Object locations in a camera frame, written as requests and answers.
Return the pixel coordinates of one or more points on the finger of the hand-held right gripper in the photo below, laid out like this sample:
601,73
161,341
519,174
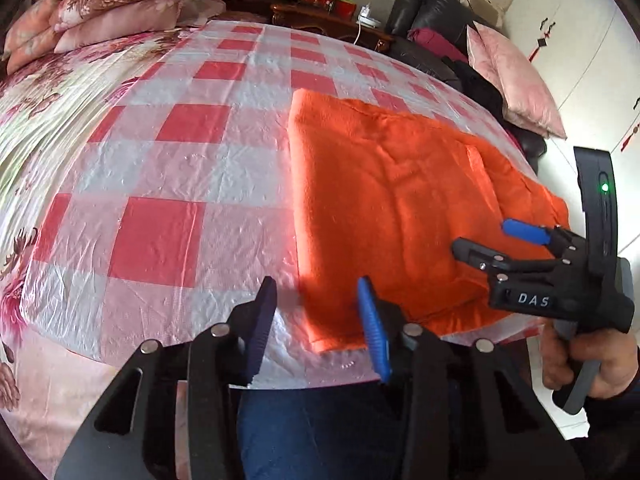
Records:
525,230
475,252

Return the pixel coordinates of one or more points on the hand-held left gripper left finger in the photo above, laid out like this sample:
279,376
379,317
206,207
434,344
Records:
262,320

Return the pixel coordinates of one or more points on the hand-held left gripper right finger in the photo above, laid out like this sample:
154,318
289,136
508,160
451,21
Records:
372,325

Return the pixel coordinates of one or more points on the orange towel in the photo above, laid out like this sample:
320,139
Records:
390,200

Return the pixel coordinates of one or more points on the person's right forearm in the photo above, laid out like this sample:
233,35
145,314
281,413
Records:
615,415

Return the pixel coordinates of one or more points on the person's right hand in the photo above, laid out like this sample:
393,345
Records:
615,360

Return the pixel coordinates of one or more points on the person's legs in blue jeans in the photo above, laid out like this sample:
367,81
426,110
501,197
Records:
320,435

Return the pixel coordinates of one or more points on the pink checkered plastic tablecloth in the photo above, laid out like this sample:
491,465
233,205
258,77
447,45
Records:
165,240

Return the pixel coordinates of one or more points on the red knot ornament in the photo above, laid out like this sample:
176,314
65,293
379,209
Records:
632,137
541,42

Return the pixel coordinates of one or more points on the pink satin pillow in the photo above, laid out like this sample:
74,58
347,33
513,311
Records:
520,80

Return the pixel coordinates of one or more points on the black garment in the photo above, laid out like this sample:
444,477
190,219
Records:
475,85

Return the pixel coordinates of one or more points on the white wardrobe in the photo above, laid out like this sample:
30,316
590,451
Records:
575,70

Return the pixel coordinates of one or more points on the black leather sofa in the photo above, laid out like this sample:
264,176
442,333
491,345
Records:
415,5

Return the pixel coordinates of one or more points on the red and green box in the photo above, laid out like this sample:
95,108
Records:
345,6

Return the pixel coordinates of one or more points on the carved wooden nightstand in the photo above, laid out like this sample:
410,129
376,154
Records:
310,17

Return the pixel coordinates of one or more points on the floral bedsheet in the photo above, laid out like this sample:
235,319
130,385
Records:
30,110

